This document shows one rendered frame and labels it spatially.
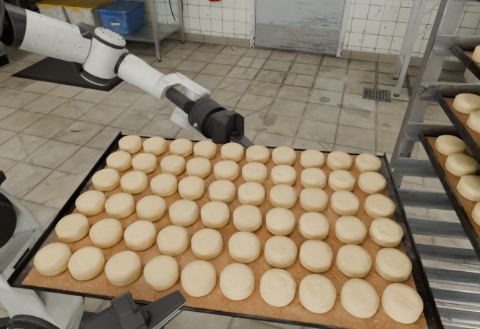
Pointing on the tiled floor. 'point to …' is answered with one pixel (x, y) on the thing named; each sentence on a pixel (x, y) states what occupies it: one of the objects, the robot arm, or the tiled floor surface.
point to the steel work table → (148, 31)
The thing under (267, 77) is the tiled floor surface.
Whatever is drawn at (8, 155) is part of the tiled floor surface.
